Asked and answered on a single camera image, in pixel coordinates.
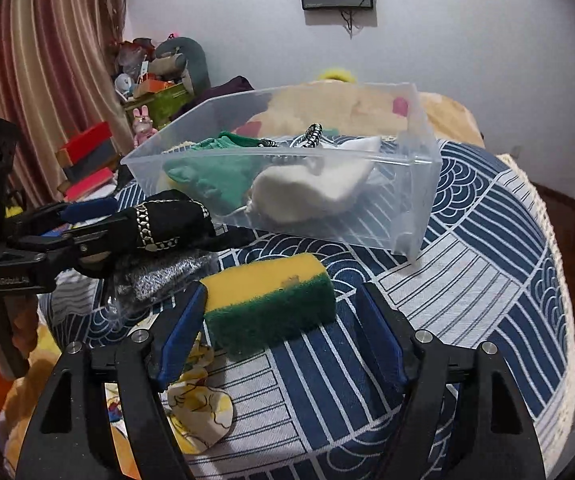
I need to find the black and white striped cord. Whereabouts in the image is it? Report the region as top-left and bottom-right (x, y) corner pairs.
(260, 122), (326, 162)

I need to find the dark purple cloth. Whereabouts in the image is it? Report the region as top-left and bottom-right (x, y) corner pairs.
(170, 75), (256, 122)

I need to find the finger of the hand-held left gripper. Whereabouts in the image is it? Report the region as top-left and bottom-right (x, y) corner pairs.
(6, 217), (134, 281)
(4, 196), (120, 242)

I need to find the pink rabbit figure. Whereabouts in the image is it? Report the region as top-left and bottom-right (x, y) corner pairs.
(132, 105), (159, 147)

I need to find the yellow plush toy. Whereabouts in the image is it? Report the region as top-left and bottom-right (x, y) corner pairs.
(317, 65), (357, 83)

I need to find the stack of red and black boxes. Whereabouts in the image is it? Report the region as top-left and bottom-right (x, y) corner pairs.
(56, 121), (124, 202)

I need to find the silver glittery cloth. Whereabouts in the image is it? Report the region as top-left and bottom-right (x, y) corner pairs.
(104, 250), (219, 312)

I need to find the black cloth with chain print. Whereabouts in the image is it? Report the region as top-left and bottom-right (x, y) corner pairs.
(111, 199), (249, 267)

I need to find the black monitor cable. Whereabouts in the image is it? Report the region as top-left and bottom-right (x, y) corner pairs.
(341, 7), (364, 37)

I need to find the green knitted cloth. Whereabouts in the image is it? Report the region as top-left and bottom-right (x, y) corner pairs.
(162, 131), (269, 212)

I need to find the white fluffy cloth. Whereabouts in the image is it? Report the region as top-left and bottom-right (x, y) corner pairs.
(244, 135), (384, 224)

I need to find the blue and white patterned tablecloth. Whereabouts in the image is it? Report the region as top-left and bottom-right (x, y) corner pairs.
(37, 137), (575, 480)

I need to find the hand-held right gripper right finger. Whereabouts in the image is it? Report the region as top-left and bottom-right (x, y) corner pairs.
(355, 283), (561, 480)

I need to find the beige printed blanket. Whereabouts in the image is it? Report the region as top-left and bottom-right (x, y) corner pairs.
(262, 82), (486, 150)

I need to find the clear plastic storage box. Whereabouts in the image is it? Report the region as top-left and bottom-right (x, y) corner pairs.
(120, 81), (443, 262)

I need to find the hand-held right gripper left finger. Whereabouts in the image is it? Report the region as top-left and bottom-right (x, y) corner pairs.
(16, 282), (208, 480)

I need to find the grey plush toy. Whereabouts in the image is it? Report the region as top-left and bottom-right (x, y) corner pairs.
(154, 36), (212, 97)

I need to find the yellow printed cloth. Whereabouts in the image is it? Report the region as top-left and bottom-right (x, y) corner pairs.
(160, 332), (236, 457)

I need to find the green cardboard box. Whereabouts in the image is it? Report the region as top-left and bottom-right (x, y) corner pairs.
(122, 82), (193, 127)

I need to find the yellow and green sponge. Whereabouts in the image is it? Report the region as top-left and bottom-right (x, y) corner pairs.
(200, 253), (337, 357)

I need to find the pink striped curtain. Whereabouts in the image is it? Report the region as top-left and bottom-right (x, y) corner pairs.
(0, 0), (134, 211)

